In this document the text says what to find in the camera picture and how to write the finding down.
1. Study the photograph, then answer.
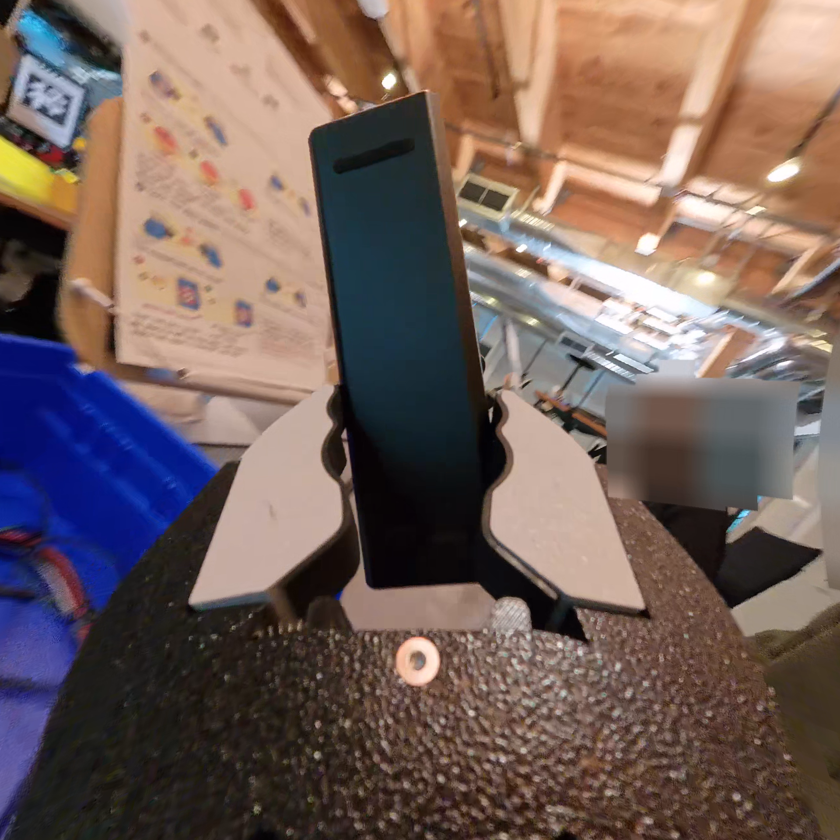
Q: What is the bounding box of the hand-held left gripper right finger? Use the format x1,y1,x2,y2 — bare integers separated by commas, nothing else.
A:
482,390,648,616

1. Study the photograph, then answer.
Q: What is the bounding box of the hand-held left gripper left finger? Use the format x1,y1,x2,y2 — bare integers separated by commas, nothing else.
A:
189,384,361,619

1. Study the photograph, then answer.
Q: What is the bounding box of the black rectangular metal case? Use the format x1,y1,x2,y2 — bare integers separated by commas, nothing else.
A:
308,91,492,589

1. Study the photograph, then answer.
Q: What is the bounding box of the person's right forearm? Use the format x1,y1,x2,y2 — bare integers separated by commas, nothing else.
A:
748,602,840,840

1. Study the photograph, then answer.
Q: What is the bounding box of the blue plastic bin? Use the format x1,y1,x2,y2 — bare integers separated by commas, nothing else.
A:
0,331,221,840

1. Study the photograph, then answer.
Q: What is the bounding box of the grey metal pillar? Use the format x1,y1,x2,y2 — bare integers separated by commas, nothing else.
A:
819,338,840,592

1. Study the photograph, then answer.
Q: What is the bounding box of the white illustrated poster board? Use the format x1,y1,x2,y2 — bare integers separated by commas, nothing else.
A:
113,0,337,405

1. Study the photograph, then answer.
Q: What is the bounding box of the white ceiling vent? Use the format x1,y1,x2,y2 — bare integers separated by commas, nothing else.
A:
455,173,521,219

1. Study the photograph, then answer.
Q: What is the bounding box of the brown cardboard sheet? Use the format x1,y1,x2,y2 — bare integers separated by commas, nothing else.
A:
58,97,127,370

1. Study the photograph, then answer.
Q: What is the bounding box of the yellow box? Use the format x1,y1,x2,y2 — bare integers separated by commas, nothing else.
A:
0,134,81,219

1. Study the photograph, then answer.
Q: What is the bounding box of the black and white printed tag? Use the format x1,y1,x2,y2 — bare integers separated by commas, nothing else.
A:
5,52,90,149

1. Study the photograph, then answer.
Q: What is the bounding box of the red cable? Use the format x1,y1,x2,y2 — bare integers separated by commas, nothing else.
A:
0,525,94,641

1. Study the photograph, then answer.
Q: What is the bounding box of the silver air duct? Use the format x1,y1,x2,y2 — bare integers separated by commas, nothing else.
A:
458,194,840,395

